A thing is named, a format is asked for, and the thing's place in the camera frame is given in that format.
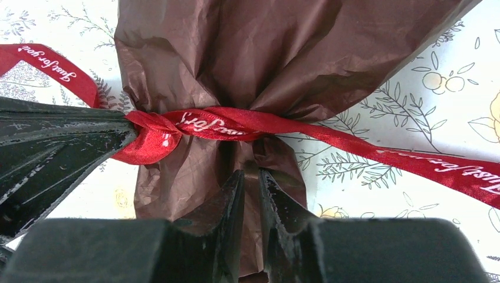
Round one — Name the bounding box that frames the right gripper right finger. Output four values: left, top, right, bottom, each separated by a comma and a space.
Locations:
259, 169, 488, 282

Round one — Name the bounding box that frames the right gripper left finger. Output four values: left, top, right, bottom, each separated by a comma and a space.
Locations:
1, 170, 244, 282

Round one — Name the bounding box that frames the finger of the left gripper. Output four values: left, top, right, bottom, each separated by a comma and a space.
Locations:
1, 97, 137, 244

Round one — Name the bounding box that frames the red printed ribbon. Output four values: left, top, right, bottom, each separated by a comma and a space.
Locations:
0, 43, 500, 210

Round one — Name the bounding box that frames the brown flower bouquet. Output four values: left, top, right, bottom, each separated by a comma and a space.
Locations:
114, 1, 476, 282

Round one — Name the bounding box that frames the floral patterned tablecloth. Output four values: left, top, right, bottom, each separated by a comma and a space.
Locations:
0, 0, 500, 283

